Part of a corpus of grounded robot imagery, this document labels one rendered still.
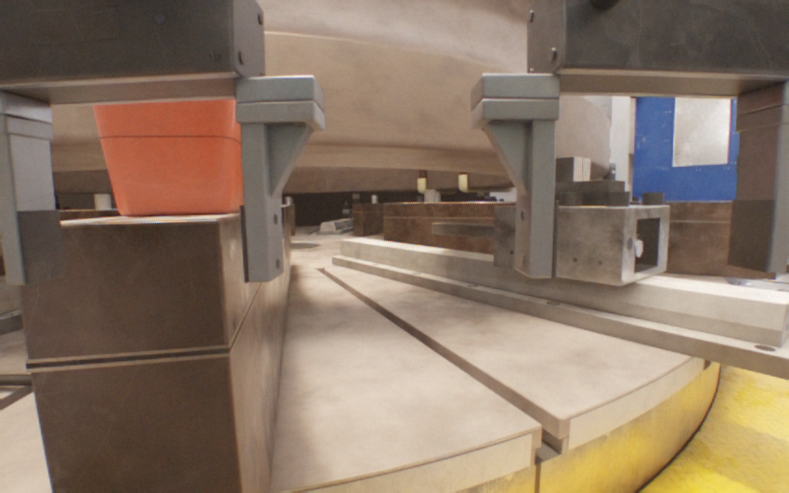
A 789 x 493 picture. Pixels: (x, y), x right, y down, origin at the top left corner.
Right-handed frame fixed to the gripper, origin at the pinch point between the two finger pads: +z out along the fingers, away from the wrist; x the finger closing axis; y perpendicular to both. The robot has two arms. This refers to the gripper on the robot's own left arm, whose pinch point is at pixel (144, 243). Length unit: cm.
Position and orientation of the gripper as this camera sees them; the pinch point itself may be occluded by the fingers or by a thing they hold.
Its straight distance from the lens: 24.7
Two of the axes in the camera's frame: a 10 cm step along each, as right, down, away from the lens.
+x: -10.0, 0.2, -0.1
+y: -0.1, -1.2, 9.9
